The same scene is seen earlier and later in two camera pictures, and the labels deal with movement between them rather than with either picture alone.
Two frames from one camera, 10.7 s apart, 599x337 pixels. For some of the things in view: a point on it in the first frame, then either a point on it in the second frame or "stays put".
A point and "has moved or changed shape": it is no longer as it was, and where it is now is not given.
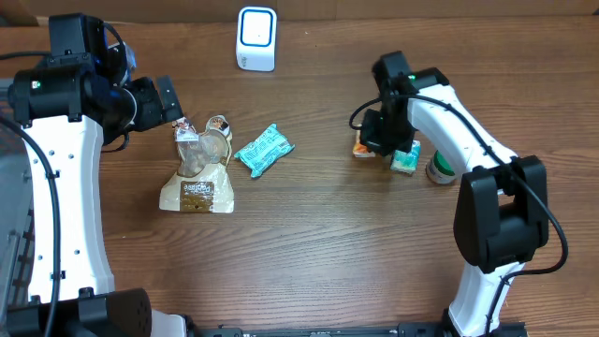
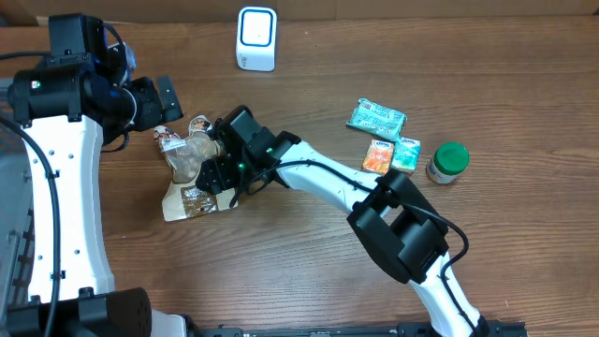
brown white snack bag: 203,183 has moved or changed shape
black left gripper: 156,112 stays put
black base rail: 403,329 stays put
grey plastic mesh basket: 17,244 stays put
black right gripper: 370,138 → 225,172
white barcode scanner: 256,38 stays put
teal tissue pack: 265,151 has moved or changed shape
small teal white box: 406,162 stays put
